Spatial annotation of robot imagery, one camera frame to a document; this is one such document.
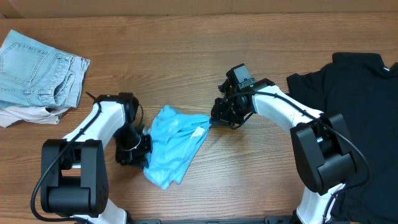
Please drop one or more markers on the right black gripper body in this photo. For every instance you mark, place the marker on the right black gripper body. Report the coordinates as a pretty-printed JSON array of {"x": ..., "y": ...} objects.
[{"x": 219, "y": 112}]

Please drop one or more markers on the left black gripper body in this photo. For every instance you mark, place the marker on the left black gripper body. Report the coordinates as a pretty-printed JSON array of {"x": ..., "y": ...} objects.
[{"x": 145, "y": 145}]

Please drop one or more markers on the light blue printed t-shirt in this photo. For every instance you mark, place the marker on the light blue printed t-shirt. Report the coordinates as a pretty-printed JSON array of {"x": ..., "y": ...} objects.
[{"x": 176, "y": 138}]

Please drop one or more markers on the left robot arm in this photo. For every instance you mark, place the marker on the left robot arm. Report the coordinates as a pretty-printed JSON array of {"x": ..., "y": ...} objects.
[{"x": 74, "y": 186}]

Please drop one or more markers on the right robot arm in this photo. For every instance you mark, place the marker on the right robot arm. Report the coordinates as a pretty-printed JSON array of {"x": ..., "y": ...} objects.
[{"x": 324, "y": 157}]

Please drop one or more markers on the folded white cloth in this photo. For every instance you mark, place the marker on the folded white cloth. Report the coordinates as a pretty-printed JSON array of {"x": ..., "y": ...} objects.
[{"x": 39, "y": 115}]

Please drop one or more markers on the folded light denim shorts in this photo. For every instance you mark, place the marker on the folded light denim shorts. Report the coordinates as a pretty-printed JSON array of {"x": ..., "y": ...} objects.
[{"x": 35, "y": 74}]

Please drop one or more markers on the black garment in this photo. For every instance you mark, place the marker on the black garment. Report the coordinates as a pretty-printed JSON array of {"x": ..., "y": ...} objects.
[{"x": 364, "y": 91}]

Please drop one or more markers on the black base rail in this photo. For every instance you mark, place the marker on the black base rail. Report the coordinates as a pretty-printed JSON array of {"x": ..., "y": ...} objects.
[{"x": 211, "y": 221}]

